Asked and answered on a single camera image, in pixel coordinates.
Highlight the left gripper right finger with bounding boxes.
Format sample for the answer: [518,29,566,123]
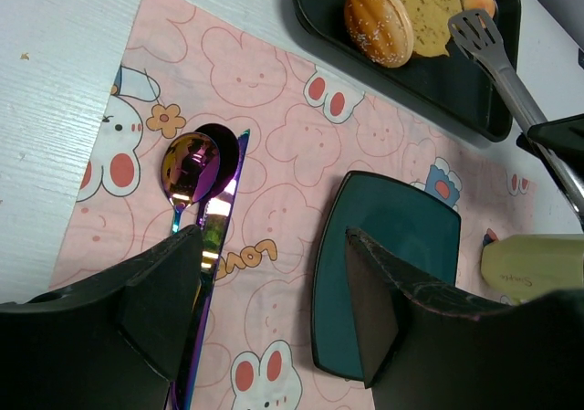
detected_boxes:
[345,228,583,409]

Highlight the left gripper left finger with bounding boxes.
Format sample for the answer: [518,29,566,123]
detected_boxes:
[1,225,203,409]

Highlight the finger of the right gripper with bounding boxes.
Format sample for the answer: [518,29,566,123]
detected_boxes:
[516,114,584,163]

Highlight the metal serving tongs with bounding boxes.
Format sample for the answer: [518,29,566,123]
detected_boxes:
[448,9,583,221]

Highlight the toast slice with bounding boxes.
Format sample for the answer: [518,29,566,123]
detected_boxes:
[401,0,462,58]

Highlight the sesame bun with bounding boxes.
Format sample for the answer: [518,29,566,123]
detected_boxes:
[344,0,414,68]

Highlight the dark green square plate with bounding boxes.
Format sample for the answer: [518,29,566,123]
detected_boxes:
[311,165,462,381]

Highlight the black baking tray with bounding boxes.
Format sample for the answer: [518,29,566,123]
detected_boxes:
[292,0,513,142]

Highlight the pale green mug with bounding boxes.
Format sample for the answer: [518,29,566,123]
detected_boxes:
[481,234,583,304]

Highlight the iridescent spoon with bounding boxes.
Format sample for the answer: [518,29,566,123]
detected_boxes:
[161,131,221,234]

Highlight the iridescent knife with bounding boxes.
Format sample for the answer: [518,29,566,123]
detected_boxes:
[169,123,249,409]

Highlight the pink bunny placemat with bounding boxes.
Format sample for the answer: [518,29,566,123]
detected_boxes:
[51,0,535,409]

